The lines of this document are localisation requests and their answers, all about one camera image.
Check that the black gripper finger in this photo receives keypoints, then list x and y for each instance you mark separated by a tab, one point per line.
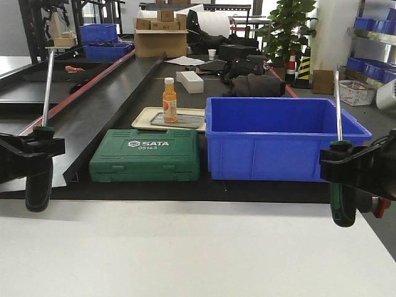
370	168
28	156

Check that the green black screwdriver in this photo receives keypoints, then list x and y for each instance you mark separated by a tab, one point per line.
343	211
38	187

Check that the beige plastic tray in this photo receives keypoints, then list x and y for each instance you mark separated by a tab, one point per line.
142	121

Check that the small metal tray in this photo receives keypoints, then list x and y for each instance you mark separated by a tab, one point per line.
189	121

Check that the green SATA tool case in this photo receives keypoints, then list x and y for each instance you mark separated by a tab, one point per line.
126	155

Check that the small brown cardboard box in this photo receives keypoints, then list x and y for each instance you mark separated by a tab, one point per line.
323	82

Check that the large blue plastic bin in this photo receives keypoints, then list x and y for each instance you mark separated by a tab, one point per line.
268	139

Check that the black yellow traffic cone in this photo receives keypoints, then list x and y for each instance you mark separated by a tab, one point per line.
304	71

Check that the red white traffic cone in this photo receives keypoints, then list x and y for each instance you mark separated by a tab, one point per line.
291	68

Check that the blue bin on conveyor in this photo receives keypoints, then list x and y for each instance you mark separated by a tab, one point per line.
110	53

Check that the dark grey cloth bundle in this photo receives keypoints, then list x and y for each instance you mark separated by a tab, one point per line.
252	85

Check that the green potted plant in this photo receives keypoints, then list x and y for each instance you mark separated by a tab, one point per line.
288	30

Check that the orange juice bottle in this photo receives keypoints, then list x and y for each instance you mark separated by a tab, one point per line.
169	100

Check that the large cardboard box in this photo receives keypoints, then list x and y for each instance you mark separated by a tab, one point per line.
151	43

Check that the white foam block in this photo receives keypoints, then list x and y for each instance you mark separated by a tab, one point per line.
190	81

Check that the white paper cup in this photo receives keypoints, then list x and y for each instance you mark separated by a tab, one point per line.
211	54

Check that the white wire basket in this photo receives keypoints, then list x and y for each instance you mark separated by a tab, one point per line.
355	93

